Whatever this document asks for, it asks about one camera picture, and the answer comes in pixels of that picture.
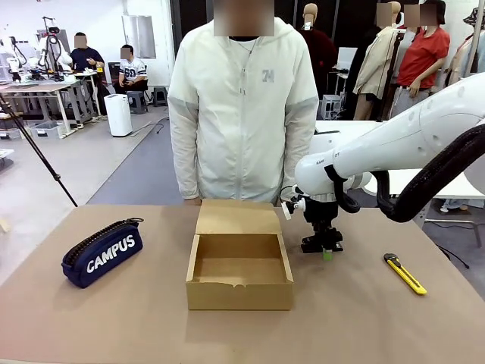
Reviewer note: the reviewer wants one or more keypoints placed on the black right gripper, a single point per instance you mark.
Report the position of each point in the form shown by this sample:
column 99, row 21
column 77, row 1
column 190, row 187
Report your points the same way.
column 321, row 212

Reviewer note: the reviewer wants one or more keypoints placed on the yellow black utility knife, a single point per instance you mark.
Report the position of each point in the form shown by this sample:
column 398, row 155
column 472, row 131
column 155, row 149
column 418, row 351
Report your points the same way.
column 405, row 275

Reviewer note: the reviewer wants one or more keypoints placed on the brown cardboard box with lid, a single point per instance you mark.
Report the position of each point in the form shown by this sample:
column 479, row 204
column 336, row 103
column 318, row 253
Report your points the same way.
column 238, row 295

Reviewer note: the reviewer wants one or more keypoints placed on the navy CAMPUS pencil case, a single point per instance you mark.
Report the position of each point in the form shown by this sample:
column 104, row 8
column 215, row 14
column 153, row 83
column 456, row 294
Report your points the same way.
column 106, row 261

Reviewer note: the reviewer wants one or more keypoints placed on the person's left forearm white sleeve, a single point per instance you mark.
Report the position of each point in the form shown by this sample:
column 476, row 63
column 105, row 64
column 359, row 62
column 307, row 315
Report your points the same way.
column 290, row 178

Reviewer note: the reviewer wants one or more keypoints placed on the person's right forearm white sleeve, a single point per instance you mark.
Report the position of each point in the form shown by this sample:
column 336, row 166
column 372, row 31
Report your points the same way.
column 185, row 178

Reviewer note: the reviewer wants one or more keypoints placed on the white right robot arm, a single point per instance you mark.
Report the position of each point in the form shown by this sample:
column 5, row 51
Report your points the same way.
column 398, row 144

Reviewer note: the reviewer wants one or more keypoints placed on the grey open cube shelf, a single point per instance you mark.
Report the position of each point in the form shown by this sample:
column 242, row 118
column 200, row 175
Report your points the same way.
column 330, row 107

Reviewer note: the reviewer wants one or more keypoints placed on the person in white hooded jacket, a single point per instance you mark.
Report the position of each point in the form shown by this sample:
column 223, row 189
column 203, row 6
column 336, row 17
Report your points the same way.
column 242, row 113

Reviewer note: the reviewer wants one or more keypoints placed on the mannequin in beige jacket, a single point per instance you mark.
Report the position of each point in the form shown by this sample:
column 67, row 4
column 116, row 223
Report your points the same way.
column 375, row 64

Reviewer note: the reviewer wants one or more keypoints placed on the white monitor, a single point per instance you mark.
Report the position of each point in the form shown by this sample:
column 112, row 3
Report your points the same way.
column 346, row 58

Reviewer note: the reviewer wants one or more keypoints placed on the mannequin in dark maroon top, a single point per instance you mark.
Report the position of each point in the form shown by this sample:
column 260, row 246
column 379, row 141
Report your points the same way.
column 320, row 49

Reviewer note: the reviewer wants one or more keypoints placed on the mannequin in red shirt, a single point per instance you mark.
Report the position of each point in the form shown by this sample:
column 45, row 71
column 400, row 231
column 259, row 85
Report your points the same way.
column 422, row 57

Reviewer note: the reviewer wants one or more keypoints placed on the grey plastic stool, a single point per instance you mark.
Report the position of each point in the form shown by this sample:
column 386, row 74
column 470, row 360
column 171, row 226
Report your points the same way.
column 160, row 96
column 137, row 102

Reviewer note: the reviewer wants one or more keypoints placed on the mannequin with dark hat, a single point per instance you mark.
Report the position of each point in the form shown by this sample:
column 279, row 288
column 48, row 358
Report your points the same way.
column 464, row 53

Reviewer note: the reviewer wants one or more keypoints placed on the white air purifier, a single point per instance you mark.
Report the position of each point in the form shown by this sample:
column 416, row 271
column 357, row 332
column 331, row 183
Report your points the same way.
column 118, row 115

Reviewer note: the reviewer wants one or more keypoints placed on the seated man in white jersey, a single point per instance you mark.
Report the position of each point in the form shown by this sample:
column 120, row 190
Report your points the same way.
column 132, row 72

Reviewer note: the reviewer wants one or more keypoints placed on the black tripod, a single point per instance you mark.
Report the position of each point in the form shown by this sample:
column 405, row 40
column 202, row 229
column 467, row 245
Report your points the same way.
column 38, row 155

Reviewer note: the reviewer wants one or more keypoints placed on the clear plastic storage bin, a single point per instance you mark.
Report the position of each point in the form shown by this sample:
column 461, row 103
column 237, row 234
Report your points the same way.
column 46, row 130

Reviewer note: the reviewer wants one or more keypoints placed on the seated man in navy shirt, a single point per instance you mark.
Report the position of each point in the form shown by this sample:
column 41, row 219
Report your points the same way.
column 86, row 60

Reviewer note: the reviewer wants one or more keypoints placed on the grey workbench with robots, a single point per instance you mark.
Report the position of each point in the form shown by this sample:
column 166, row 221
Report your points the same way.
column 34, row 89

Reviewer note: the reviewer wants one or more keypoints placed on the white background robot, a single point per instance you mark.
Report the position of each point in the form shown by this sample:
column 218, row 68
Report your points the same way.
column 51, row 45

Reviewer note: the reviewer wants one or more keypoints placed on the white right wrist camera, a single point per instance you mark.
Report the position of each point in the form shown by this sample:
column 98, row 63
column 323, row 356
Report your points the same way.
column 297, row 205

